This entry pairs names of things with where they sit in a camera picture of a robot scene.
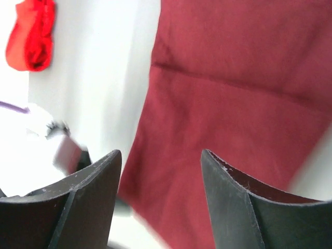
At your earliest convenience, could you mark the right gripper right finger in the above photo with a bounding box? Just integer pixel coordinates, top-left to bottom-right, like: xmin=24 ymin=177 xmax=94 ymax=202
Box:
xmin=201 ymin=149 xmax=331 ymax=248

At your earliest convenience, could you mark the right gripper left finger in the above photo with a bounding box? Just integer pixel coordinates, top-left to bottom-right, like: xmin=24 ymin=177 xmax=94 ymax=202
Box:
xmin=1 ymin=150 xmax=122 ymax=248

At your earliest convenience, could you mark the dark red t-shirt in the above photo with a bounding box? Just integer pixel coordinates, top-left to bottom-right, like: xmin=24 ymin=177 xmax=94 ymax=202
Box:
xmin=119 ymin=1 xmax=331 ymax=248

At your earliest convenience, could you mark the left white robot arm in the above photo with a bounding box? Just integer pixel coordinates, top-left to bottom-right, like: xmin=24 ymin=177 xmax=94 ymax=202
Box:
xmin=1 ymin=102 xmax=91 ymax=197

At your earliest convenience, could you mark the folded bright red t-shirt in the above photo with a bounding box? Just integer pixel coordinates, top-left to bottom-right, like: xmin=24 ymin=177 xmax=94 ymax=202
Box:
xmin=5 ymin=0 xmax=56 ymax=72

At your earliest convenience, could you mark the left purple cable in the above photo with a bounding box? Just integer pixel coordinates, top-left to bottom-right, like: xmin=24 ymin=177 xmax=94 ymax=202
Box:
xmin=0 ymin=101 xmax=31 ymax=114

